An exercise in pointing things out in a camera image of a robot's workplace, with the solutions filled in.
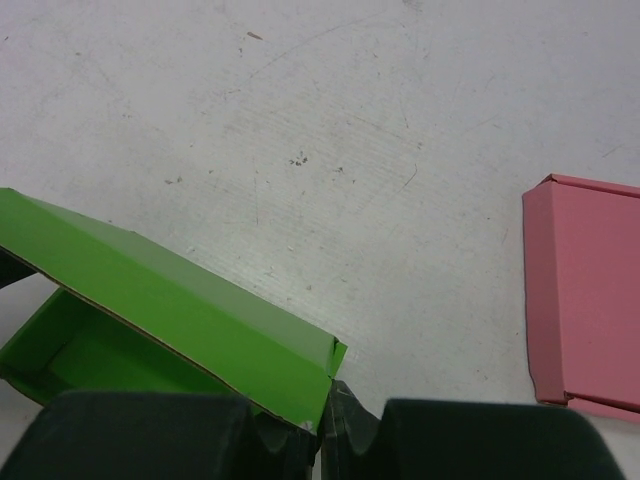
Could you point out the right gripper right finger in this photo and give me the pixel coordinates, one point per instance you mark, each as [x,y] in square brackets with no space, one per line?
[434,439]

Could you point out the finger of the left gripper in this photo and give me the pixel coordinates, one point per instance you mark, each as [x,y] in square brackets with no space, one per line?
[12,269]

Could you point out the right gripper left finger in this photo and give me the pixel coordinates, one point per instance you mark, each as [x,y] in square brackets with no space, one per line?
[99,435]

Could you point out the green paper box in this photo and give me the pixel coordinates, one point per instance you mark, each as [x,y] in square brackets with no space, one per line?
[130,315]

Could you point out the pink paper box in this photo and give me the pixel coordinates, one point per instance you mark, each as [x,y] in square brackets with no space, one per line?
[581,268]

